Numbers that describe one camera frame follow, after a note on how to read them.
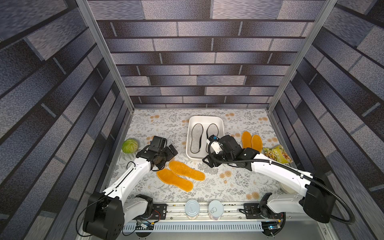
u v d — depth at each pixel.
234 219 0.73
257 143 1.00
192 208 0.70
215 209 0.70
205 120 1.11
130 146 0.90
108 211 0.40
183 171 0.87
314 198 0.39
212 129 1.06
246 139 1.01
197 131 1.04
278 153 0.90
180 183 0.83
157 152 0.64
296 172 0.45
